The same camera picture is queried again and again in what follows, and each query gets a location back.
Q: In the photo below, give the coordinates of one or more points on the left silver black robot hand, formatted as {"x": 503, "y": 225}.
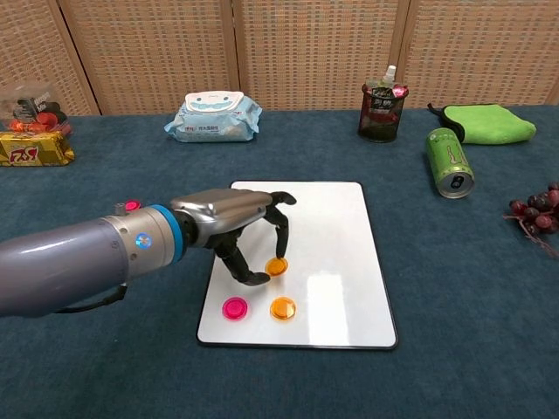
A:
{"x": 218, "y": 209}

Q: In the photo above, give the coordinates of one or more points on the orange round magnet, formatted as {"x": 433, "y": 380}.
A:
{"x": 282, "y": 308}
{"x": 278, "y": 267}

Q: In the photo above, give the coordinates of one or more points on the pink round magnet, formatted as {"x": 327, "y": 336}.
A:
{"x": 132, "y": 205}
{"x": 235, "y": 308}

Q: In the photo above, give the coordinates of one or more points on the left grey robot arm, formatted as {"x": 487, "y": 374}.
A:
{"x": 65, "y": 257}

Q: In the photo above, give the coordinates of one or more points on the blue wet wipes pack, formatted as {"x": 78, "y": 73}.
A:
{"x": 209, "y": 126}

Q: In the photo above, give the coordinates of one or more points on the white magnetic board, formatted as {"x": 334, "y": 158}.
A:
{"x": 340, "y": 244}

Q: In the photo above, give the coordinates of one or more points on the black mesh pen holder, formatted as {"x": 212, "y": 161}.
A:
{"x": 380, "y": 128}

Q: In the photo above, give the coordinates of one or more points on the woven folding screen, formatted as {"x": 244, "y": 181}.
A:
{"x": 305, "y": 43}

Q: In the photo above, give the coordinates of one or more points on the yellow snack pack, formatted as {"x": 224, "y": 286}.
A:
{"x": 30, "y": 148}

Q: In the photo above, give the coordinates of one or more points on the pink foil packet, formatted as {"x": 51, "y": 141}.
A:
{"x": 398, "y": 92}

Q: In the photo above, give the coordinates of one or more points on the drink pouch with white cap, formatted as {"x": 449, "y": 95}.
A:
{"x": 389, "y": 76}

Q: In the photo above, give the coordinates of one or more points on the green drink can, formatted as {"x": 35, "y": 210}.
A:
{"x": 447, "y": 157}

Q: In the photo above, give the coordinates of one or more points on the green folded towel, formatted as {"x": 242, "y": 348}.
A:
{"x": 489, "y": 124}

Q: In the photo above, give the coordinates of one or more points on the dark red grape bunch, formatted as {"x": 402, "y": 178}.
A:
{"x": 533, "y": 214}

